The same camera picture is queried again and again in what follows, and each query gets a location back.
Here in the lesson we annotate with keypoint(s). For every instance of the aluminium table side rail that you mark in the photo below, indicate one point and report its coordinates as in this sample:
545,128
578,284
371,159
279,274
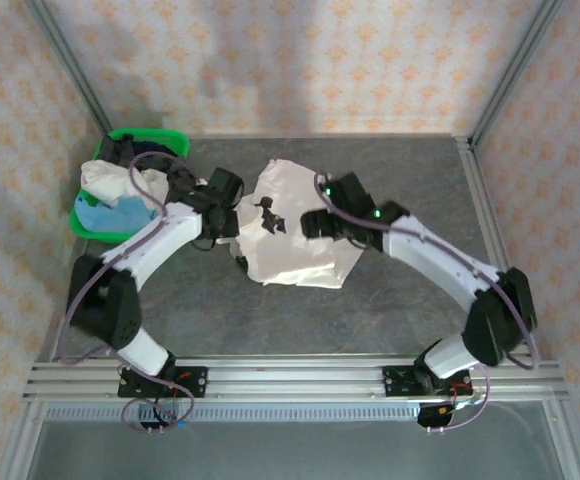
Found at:
485,200

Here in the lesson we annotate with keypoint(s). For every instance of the aluminium mounting rail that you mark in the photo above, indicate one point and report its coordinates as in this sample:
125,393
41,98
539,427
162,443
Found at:
295,380

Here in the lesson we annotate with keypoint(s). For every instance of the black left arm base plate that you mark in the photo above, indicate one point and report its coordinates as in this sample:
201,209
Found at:
195,382

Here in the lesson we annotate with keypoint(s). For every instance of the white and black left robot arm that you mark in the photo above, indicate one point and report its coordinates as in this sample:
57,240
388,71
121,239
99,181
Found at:
170,235

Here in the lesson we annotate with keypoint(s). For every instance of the light blue t-shirt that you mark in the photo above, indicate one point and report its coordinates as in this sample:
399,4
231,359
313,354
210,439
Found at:
115,217

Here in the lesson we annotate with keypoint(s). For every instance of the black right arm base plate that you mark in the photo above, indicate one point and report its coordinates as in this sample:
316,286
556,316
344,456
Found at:
395,382

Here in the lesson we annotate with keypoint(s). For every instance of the aluminium lower frame leg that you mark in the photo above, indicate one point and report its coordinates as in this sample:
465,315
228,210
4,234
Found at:
565,440
20,440

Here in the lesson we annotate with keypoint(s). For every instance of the black controller box orange connector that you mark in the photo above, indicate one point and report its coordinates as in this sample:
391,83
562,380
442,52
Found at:
432,415

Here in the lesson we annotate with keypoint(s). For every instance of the green plastic laundry basket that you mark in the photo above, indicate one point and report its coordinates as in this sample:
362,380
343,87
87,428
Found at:
87,231

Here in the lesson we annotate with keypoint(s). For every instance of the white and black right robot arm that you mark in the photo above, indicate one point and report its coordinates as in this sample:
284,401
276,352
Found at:
430,250

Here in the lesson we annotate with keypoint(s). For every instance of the aluminium frame post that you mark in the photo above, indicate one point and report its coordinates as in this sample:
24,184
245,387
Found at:
70,65
515,65

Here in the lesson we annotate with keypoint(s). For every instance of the white t-shirt with black print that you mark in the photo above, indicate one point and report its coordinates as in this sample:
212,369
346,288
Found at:
295,260

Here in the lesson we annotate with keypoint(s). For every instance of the crumpled white t-shirt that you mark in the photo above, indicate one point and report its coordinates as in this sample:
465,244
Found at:
105,180

